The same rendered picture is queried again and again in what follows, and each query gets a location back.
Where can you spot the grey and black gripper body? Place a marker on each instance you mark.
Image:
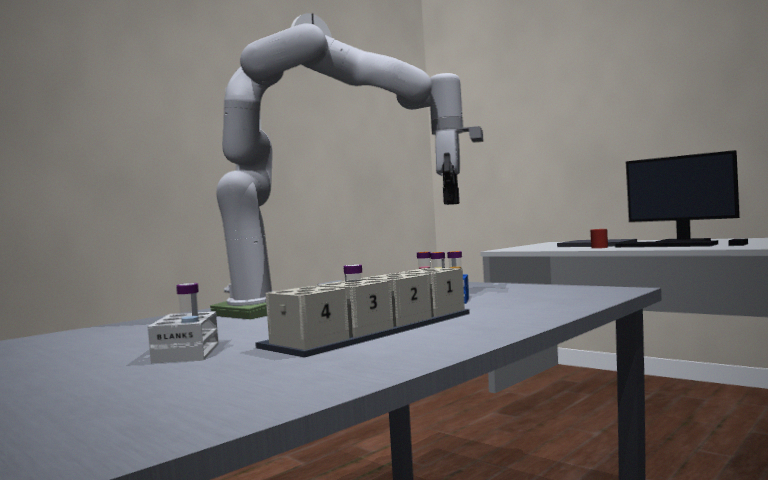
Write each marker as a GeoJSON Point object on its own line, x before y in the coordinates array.
{"type": "Point", "coordinates": [447, 141]}

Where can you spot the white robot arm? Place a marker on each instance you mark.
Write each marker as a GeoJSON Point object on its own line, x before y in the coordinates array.
{"type": "Point", "coordinates": [265, 61]}

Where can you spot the white tube rack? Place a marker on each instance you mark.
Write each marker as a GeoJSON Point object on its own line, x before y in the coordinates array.
{"type": "Point", "coordinates": [178, 342]}

